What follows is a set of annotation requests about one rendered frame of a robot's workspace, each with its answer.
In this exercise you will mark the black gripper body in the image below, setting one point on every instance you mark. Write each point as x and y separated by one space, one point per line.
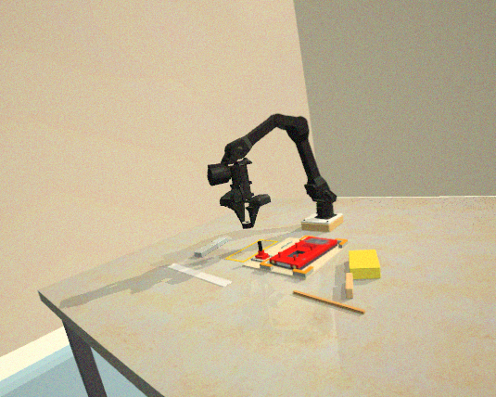
256 201

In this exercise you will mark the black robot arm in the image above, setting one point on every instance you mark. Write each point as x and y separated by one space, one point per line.
298 130

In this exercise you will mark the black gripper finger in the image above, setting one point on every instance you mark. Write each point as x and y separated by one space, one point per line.
252 211
239 211

